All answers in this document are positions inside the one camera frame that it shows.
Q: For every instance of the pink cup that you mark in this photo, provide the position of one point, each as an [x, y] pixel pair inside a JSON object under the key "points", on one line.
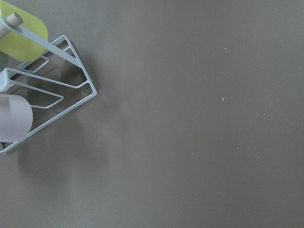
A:
{"points": [[16, 118]]}

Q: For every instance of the yellow cup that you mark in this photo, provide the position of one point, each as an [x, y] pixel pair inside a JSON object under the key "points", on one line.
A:
{"points": [[15, 45]]}

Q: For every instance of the white wire cup rack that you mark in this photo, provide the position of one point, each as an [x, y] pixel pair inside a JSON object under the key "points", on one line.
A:
{"points": [[54, 84]]}

